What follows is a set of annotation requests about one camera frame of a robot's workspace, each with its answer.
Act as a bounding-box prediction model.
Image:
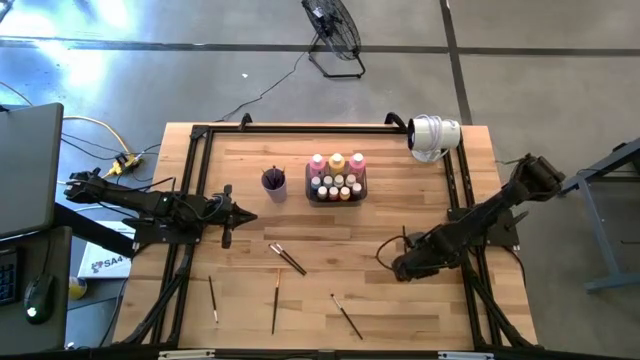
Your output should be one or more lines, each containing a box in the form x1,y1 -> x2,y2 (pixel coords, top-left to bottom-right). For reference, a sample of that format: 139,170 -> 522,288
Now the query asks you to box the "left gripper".
205,183 -> 259,250

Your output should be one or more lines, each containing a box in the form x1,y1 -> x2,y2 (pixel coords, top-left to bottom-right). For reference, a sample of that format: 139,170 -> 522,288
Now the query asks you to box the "large pink paint bottle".
308,153 -> 326,179
348,152 -> 367,179

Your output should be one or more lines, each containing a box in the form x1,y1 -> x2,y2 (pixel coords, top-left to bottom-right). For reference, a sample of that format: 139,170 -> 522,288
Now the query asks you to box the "large yellow paint bottle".
328,152 -> 347,177

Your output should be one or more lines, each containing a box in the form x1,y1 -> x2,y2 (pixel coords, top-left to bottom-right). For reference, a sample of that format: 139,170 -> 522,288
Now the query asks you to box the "orange bristle paint brush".
271,269 -> 283,336

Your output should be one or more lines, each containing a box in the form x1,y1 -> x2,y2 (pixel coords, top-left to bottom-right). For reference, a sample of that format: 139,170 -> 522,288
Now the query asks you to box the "lilac plastic cup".
260,167 -> 289,204

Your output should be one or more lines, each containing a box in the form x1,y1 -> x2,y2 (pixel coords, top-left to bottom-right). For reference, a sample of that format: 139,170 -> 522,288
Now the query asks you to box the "grey translucent plastic bin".
304,160 -> 369,208

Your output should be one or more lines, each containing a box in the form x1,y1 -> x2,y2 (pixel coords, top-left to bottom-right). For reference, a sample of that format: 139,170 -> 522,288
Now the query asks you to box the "white light strip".
158,349 -> 216,360
438,351 -> 495,360

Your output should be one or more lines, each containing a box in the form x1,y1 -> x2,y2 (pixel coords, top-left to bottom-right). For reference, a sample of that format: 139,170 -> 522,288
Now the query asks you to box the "yellow power plug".
110,153 -> 141,176

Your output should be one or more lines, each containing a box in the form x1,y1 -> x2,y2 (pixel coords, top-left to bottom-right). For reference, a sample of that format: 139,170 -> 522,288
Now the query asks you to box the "white cardboard box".
77,219 -> 136,280

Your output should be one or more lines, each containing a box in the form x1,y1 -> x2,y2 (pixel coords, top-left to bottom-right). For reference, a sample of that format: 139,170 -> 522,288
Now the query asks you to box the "black diagonal desk beam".
53,202 -> 136,259

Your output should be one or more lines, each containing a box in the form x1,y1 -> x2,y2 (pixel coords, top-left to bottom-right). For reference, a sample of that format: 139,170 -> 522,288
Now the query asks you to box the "yellow round object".
68,276 -> 89,301

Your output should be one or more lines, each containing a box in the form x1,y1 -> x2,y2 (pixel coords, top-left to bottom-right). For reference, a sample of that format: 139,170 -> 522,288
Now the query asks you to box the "grey metal table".
551,137 -> 640,294

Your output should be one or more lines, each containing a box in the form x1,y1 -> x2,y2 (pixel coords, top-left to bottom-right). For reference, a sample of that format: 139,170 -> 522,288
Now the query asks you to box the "black floor fan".
301,0 -> 366,80

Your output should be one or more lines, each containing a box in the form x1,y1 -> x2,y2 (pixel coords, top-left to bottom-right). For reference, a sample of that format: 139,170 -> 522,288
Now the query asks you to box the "grey laptop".
0,103 -> 65,239

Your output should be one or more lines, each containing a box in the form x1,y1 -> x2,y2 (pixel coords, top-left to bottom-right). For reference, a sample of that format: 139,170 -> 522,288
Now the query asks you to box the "black computer mouse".
23,273 -> 55,325

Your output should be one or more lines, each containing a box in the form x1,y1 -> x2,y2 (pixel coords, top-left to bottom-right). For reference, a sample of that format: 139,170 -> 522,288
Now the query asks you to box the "black keyboard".
0,247 -> 21,306

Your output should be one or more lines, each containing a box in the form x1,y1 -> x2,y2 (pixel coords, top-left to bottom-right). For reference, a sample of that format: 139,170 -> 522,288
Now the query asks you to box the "dark grey desk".
0,224 -> 71,351

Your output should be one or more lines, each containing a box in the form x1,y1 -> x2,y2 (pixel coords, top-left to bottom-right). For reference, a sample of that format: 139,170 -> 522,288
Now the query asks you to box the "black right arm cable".
374,233 -> 409,272

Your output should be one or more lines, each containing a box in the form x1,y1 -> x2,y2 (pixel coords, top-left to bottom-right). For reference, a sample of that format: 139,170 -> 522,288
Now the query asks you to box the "black fan power cable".
214,49 -> 309,124

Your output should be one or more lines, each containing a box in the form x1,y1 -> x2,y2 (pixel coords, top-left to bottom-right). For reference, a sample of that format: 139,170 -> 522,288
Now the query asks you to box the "white floor cable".
73,202 -> 131,214

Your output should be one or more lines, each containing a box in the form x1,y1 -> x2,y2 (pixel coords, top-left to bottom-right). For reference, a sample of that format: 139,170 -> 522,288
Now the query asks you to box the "black floor cable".
59,130 -> 162,201

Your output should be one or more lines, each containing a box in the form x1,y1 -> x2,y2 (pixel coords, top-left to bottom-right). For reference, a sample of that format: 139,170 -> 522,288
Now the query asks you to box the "yellow floor cable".
0,79 -> 136,187

